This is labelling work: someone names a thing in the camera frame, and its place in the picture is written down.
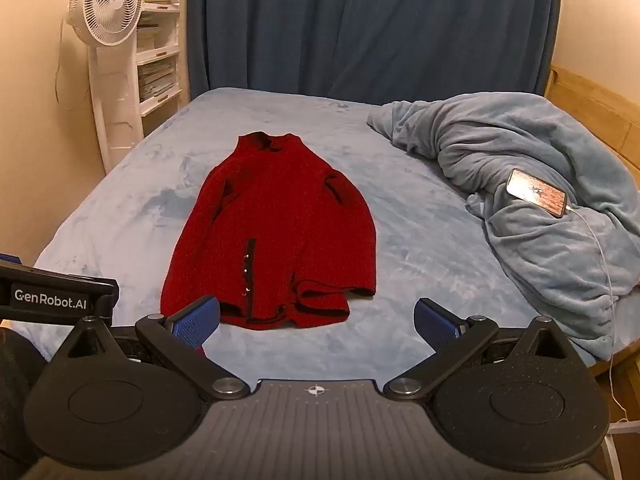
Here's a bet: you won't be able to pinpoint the smartphone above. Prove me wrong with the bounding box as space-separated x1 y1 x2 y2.
506 169 569 219

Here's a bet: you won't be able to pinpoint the dark blue curtain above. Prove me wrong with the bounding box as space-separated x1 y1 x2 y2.
185 0 563 107

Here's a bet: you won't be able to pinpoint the bed with light blue sheet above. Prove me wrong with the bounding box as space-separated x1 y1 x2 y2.
10 87 640 376

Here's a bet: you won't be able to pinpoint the white charging cable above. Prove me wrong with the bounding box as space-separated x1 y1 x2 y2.
565 205 629 423

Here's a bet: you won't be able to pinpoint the stacks of books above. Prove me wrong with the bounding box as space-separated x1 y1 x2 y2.
136 0 180 103

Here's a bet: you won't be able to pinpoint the red knit sweater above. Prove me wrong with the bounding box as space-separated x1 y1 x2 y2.
160 131 377 332

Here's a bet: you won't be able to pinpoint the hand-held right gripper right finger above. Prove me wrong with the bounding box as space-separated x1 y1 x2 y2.
384 298 583 402

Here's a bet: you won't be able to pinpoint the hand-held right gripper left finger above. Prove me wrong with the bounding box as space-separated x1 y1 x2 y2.
50 296 251 402

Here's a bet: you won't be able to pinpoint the grey-blue fleece blanket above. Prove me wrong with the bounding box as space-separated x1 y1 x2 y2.
366 92 640 361

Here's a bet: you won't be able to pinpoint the white shelf unit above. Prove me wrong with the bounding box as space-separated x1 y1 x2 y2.
65 0 146 176
135 0 184 138

